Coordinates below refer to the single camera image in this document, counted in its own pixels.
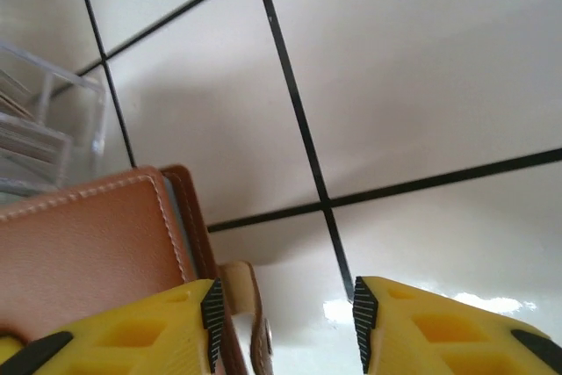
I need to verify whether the brown leather card holder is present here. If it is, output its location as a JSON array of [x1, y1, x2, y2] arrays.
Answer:
[[0, 163, 274, 375]]

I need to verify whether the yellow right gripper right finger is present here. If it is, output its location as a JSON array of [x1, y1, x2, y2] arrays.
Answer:
[[352, 276, 562, 375]]

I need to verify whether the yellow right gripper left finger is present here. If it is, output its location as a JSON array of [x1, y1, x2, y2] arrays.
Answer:
[[0, 278, 226, 375]]

